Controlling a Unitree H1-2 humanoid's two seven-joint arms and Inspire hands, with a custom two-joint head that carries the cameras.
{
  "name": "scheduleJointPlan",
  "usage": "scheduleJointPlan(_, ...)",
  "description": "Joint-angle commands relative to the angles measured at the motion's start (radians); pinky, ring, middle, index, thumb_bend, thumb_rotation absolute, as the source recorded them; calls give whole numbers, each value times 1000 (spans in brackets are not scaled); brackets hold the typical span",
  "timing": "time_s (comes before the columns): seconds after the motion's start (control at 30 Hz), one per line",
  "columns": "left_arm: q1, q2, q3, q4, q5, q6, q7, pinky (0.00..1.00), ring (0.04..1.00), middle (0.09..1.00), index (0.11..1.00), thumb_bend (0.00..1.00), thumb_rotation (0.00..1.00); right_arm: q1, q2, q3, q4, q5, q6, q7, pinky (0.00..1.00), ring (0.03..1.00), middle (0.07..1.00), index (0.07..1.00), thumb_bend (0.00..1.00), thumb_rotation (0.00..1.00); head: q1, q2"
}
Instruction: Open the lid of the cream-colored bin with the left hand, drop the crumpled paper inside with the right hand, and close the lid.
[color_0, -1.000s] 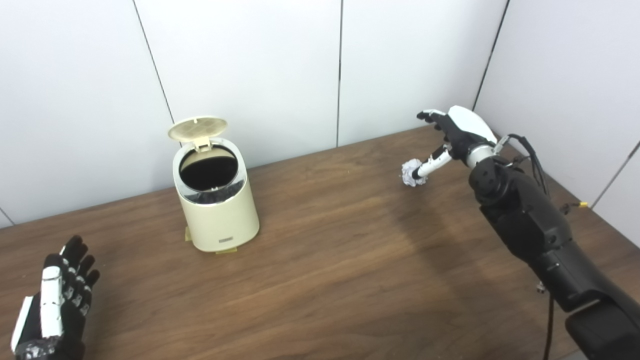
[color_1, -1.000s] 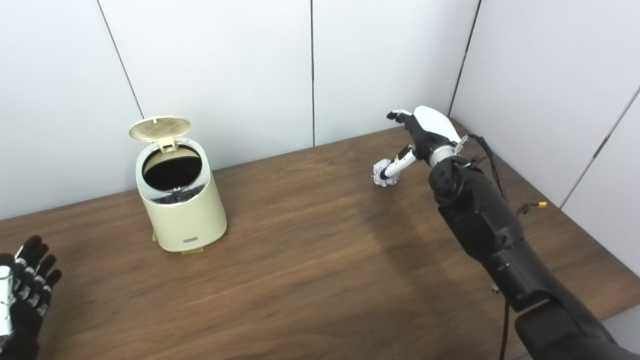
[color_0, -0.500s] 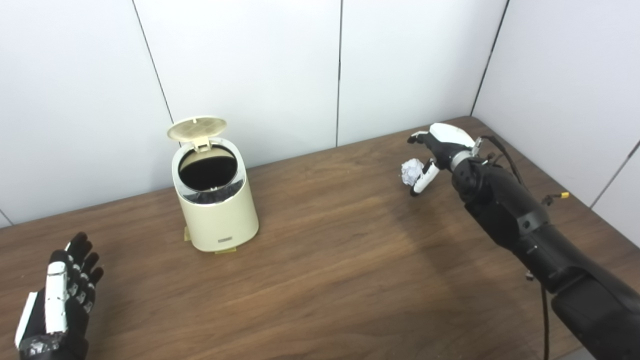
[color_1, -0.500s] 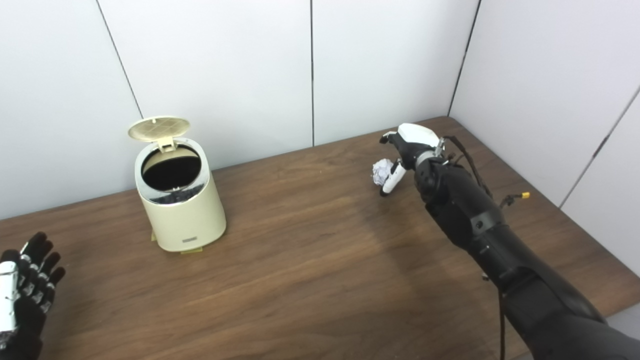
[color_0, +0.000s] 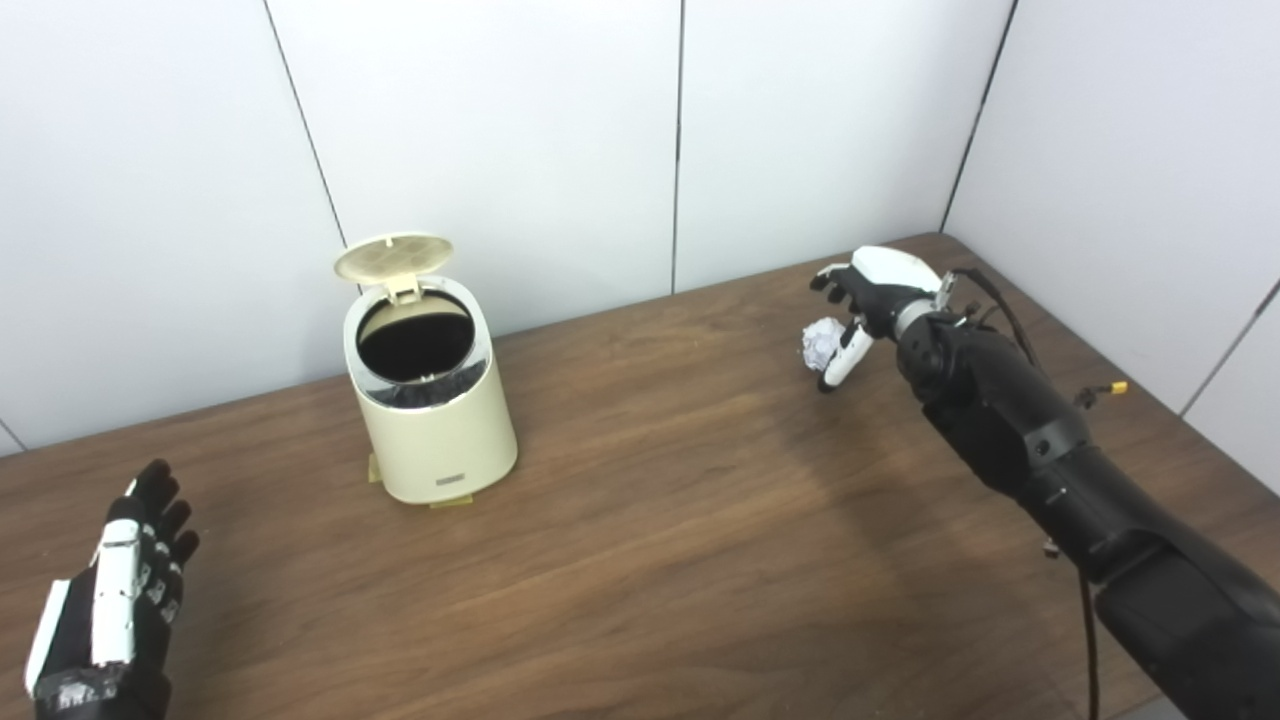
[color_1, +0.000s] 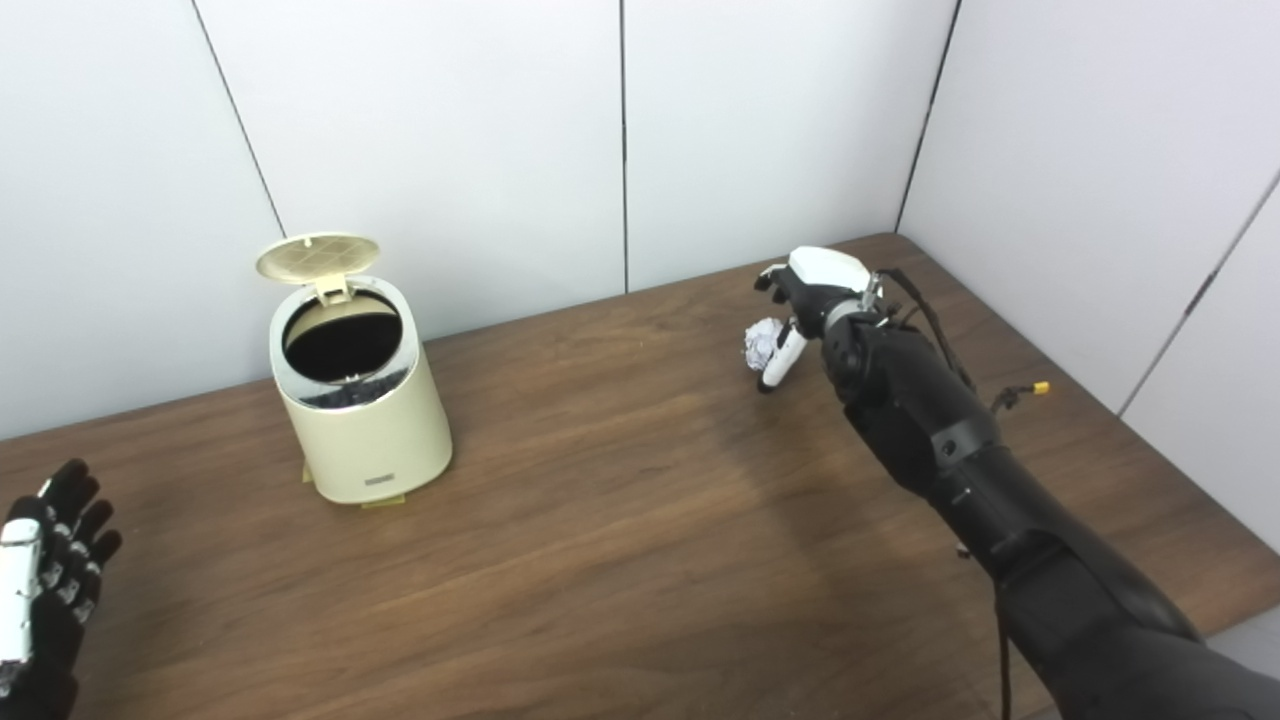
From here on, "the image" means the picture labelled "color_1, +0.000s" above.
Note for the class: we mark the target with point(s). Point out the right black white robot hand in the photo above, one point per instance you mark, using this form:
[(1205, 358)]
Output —
[(825, 280)]

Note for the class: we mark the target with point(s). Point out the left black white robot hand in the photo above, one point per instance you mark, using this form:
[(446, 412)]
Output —
[(50, 600)]

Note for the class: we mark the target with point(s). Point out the white paper ball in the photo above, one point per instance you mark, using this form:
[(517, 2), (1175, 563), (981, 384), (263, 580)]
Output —
[(763, 343)]

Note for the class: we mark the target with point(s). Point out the cream-colored trash bin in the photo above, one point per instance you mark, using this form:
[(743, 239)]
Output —
[(370, 440)]

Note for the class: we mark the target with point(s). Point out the cream round bin lid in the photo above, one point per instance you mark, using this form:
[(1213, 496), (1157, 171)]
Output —
[(318, 255)]

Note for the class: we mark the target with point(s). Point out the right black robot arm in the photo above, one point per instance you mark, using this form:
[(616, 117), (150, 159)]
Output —
[(950, 440)]

